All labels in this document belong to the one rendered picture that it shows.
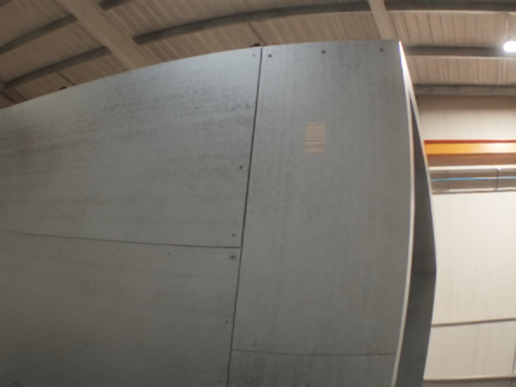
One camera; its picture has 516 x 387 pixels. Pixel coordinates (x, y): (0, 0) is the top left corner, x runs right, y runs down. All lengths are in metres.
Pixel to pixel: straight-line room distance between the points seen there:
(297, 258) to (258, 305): 0.14
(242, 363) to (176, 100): 0.74
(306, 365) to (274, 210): 0.39
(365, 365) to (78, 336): 0.82
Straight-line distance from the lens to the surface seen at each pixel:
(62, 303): 1.53
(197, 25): 9.57
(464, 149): 9.84
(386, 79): 1.27
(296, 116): 1.27
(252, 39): 9.87
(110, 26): 9.69
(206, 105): 1.39
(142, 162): 1.43
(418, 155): 1.81
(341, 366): 1.11
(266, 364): 1.16
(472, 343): 9.56
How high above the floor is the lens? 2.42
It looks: 17 degrees up
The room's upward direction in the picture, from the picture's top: 6 degrees clockwise
